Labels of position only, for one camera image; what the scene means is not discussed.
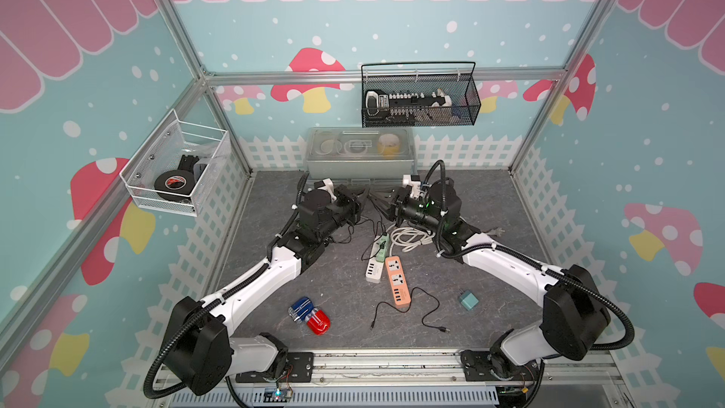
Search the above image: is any white power strip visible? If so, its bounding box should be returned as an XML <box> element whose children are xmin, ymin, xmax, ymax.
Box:
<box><xmin>366</xmin><ymin>238</ymin><xmax>390</xmax><ymax>283</ymax></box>

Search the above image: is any orange power strip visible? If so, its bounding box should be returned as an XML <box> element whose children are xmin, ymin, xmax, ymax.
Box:
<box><xmin>384</xmin><ymin>256</ymin><xmax>411</xmax><ymax>308</ymax></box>

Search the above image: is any white wire wall basket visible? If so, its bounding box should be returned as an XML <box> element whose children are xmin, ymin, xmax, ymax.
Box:
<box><xmin>119</xmin><ymin>110</ymin><xmax>230</xmax><ymax>217</ymax></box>

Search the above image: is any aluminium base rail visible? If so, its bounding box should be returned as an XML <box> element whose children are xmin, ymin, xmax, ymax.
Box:
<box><xmin>150</xmin><ymin>348</ymin><xmax>634</xmax><ymax>407</ymax></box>

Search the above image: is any long black usb cable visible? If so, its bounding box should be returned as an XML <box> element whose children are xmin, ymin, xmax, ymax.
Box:
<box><xmin>361</xmin><ymin>231</ymin><xmax>451</xmax><ymax>334</ymax></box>

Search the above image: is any black power strip in basket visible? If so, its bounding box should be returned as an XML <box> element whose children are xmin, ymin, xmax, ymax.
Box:
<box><xmin>364</xmin><ymin>89</ymin><xmax>453</xmax><ymax>121</ymax></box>

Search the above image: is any green charger adapter with prongs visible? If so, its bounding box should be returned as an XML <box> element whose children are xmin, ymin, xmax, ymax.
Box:
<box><xmin>375</xmin><ymin>245</ymin><xmax>388</xmax><ymax>262</ymax></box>

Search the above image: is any white coiled power cord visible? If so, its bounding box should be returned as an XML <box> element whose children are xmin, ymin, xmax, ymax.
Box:
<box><xmin>387</xmin><ymin>225</ymin><xmax>505</xmax><ymax>254</ymax></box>

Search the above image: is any translucent green storage box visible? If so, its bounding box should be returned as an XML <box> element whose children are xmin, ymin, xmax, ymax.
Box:
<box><xmin>304</xmin><ymin>128</ymin><xmax>418</xmax><ymax>193</ymax></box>

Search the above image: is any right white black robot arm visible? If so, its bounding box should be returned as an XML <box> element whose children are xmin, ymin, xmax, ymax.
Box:
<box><xmin>371</xmin><ymin>161</ymin><xmax>636</xmax><ymax>381</ymax></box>

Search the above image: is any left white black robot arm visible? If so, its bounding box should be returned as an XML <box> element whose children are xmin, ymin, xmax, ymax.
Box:
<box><xmin>143</xmin><ymin>176</ymin><xmax>368</xmax><ymax>400</ymax></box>

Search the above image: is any black electrical tape roll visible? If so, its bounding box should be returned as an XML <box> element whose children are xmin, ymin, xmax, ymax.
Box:
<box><xmin>154</xmin><ymin>170</ymin><xmax>196</xmax><ymax>202</ymax></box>

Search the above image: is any teal cube adapter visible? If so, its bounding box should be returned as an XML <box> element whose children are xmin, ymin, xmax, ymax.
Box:
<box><xmin>458</xmin><ymin>290</ymin><xmax>480</xmax><ymax>311</ymax></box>

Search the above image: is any black shaver charging cable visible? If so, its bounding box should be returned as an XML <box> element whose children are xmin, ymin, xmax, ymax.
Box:
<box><xmin>339</xmin><ymin>195</ymin><xmax>392</xmax><ymax>245</ymax></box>

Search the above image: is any black wire mesh wall basket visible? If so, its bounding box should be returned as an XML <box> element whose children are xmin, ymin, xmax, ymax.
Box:
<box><xmin>360</xmin><ymin>60</ymin><xmax>481</xmax><ymax>128</ymax></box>

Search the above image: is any yellow tape roll in box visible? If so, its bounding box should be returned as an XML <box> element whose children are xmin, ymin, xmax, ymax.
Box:
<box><xmin>377</xmin><ymin>133</ymin><xmax>401</xmax><ymax>158</ymax></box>

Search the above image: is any red blue electric shaver case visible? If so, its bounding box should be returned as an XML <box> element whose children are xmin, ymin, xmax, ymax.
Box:
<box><xmin>288</xmin><ymin>297</ymin><xmax>332</xmax><ymax>335</ymax></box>

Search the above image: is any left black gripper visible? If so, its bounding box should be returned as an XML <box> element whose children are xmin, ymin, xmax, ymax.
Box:
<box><xmin>318</xmin><ymin>185</ymin><xmax>370</xmax><ymax>241</ymax></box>

